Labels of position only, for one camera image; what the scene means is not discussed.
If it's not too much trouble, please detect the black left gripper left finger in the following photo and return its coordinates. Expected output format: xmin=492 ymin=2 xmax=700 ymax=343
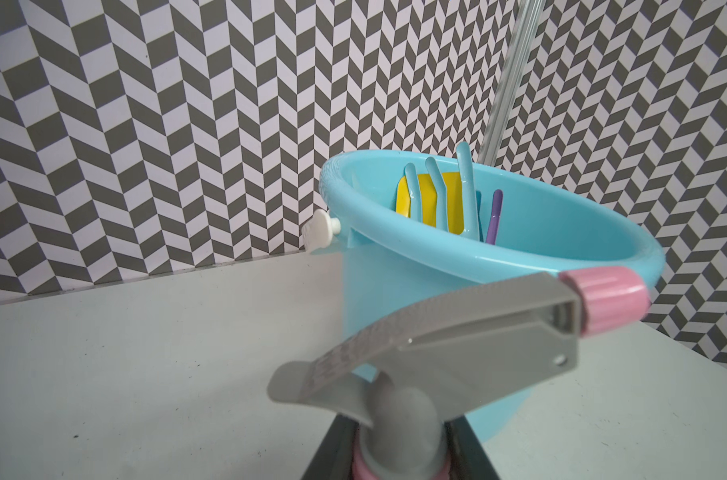
xmin=301 ymin=415 xmax=359 ymax=480

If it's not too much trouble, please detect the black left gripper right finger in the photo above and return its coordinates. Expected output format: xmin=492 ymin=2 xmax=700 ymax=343
xmin=445 ymin=417 xmax=501 ymax=480

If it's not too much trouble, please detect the purple toy rake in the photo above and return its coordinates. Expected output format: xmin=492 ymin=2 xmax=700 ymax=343
xmin=485 ymin=189 xmax=503 ymax=245

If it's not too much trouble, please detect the light blue toy rake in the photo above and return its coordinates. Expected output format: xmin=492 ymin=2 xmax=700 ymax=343
xmin=395 ymin=142 xmax=481 ymax=240

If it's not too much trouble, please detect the yellow toy shovel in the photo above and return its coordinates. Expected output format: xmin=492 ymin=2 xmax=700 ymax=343
xmin=394 ymin=172 xmax=467 ymax=236

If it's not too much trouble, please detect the turquoise plastic bucket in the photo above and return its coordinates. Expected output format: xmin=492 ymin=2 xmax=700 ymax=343
xmin=303 ymin=151 xmax=665 ymax=442

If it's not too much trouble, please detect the aluminium corner post right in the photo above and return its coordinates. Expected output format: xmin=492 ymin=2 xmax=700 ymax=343
xmin=477 ymin=0 xmax=545 ymax=166

